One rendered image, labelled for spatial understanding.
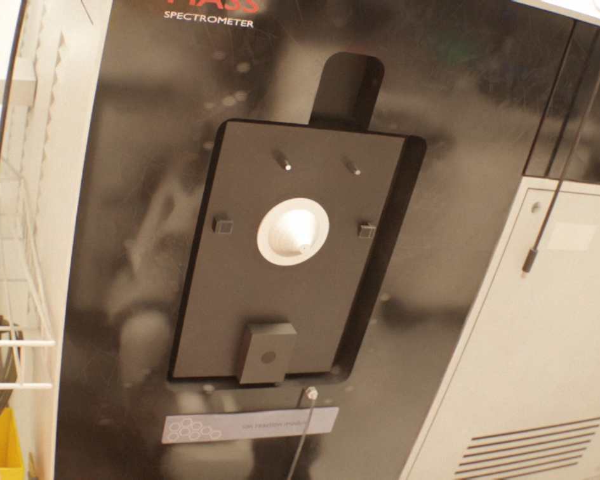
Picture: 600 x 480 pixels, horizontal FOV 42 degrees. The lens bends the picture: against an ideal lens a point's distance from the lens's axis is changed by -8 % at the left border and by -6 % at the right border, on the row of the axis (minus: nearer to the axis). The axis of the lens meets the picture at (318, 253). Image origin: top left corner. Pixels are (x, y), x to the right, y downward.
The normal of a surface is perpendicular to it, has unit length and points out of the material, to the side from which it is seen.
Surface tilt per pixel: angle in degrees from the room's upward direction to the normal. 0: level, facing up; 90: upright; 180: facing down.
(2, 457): 87
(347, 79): 90
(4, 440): 87
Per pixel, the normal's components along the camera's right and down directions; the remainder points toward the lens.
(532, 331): 0.38, 0.52
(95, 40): -0.89, -0.02
